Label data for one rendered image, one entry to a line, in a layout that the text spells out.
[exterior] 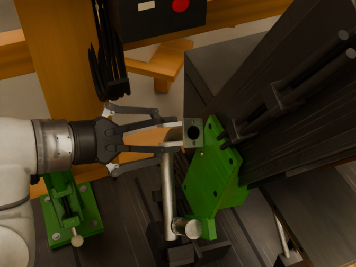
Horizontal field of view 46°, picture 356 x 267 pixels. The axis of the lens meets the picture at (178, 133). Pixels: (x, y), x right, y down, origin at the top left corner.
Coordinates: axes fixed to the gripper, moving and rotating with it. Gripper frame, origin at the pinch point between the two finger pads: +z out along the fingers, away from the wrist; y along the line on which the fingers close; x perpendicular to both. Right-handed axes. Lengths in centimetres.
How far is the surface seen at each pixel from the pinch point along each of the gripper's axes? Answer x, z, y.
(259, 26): 187, 164, 66
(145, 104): 172, 62, 12
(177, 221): 6.3, 1.4, -18.3
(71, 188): 22.2, -16.4, -10.9
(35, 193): 46, -21, -14
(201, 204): 0.9, 4.3, -14.3
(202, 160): -1.2, 4.2, -5.5
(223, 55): 8.2, 16.4, 15.8
